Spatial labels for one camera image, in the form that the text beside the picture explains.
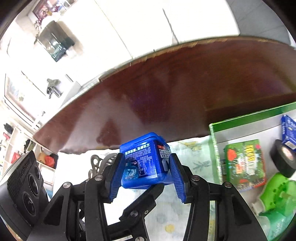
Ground black tape roll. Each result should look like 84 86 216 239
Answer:
269 139 295 178

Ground giraffe print cloth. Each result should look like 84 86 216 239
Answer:
53 136 215 240

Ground blue long carton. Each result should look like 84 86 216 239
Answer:
281 114 296 151

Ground black camera module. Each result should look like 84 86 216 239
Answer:
1 151 49 240

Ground dark brown headboard panel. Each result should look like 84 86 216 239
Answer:
34 37 295 154

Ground green printed card box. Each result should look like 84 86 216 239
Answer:
224 139 266 191

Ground green cardboard box tray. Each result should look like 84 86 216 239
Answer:
209 101 296 241

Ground green mosquito repellent bottle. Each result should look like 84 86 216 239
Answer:
251 173 295 240

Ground blue plastic gum box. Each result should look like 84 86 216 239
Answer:
119 132 173 189

